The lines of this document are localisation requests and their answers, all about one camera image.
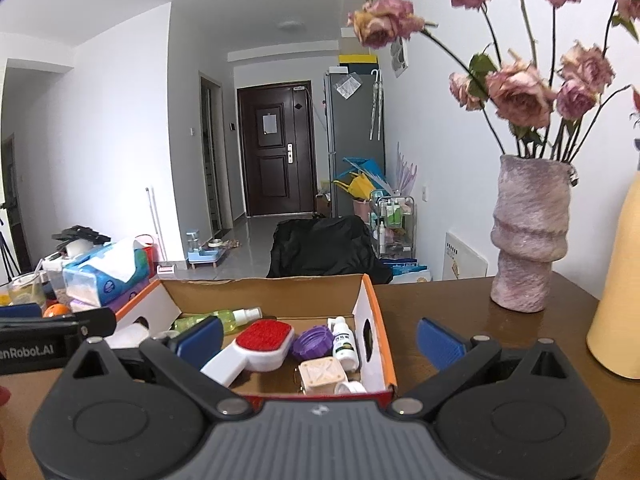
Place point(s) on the small white green-labelled bottle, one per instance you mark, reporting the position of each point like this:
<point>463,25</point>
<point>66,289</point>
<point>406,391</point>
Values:
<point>345,347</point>

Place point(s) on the red plastic basin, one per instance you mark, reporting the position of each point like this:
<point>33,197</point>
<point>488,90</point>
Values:
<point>146,255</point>

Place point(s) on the black backpack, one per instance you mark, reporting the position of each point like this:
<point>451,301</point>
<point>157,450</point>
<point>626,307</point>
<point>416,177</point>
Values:
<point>320,250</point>

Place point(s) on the purple decorative feathers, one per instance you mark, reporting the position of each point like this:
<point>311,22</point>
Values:
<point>406,170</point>

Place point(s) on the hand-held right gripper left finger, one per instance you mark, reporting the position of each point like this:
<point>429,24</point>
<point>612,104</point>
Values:
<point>200,342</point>

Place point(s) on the white pet food bag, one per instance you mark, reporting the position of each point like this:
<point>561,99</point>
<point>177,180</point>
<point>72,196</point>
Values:
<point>412,272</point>

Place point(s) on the blue tissue pack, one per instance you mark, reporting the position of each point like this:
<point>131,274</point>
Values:
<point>100,280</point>

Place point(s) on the metal storage cart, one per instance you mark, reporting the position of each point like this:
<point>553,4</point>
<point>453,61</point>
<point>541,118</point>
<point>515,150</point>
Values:
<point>395,225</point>

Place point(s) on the beige square container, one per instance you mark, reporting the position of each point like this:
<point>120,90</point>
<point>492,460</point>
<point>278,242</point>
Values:
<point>322,377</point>

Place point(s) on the yellow flat box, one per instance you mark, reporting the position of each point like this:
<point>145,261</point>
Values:
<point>357,59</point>

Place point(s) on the dried pink rose bouquet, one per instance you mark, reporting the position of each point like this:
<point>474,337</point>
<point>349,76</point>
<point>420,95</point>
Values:
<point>520,92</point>

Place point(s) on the white-lidded food container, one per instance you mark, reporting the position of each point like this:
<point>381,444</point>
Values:
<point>56,280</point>

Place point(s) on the pink bucket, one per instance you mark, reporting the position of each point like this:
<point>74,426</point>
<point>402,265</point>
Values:
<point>361,209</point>

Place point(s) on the pet food bowl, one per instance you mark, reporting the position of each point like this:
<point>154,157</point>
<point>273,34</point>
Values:
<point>215,243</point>

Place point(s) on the white mop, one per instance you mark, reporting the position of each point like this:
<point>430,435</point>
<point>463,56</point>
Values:
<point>155,225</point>

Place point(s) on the green spray bottle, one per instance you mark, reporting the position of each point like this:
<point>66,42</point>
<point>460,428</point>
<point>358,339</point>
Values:
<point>225,320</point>

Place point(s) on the white flat board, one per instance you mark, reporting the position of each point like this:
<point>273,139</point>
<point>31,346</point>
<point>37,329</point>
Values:
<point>462,257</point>

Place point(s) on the small brown cardboard box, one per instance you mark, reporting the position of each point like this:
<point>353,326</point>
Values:
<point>322,205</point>

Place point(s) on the dark brown door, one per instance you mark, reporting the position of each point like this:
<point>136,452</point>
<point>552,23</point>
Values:
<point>275,160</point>

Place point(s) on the orange fruit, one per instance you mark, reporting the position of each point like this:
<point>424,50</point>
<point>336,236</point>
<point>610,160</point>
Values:
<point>56,311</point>

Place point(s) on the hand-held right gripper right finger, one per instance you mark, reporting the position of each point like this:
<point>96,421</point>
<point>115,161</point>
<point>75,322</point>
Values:
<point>442,345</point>

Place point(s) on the red and white lint brush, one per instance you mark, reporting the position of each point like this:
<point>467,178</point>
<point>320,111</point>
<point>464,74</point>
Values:
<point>265,340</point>

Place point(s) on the black tripod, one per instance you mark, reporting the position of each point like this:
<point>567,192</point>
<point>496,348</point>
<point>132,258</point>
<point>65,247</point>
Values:
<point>5,255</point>

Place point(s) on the tall yellow vase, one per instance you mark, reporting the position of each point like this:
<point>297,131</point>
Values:
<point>620,310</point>

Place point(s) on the clear folded umbrella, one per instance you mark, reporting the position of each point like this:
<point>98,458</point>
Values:
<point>376,105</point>

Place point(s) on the grey refrigerator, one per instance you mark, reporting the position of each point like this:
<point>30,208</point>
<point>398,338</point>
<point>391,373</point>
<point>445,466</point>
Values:
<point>350,125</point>

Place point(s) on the orange-edged cardboard box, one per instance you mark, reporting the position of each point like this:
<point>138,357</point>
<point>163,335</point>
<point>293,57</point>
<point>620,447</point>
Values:
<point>300,300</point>

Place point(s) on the purple ribbed lid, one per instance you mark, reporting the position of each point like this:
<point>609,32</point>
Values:
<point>312,344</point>

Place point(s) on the round ceiling light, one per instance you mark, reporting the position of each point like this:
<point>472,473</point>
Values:
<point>291,25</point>

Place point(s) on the paper sheet on refrigerator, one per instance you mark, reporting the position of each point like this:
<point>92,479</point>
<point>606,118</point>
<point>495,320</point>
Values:
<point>347,86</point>

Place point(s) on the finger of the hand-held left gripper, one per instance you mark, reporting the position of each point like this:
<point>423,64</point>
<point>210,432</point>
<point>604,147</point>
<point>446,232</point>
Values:
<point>20,310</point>

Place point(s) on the white electrical panel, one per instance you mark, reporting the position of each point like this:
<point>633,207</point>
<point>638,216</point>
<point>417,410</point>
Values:
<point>400,60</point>

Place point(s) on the white round lid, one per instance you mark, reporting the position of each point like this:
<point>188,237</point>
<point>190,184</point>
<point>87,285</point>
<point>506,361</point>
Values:
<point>350,387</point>

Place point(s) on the blue pet water dispenser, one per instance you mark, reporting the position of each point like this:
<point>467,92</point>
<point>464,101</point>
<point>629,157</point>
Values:
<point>197,252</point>

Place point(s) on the purple tissue pack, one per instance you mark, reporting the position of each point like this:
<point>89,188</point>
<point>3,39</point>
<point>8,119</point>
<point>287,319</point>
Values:
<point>125,297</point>

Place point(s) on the clear drinking glass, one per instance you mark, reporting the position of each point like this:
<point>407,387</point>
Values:
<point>25,290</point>

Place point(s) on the pink textured vase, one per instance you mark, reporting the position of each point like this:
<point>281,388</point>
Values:
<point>530,240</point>

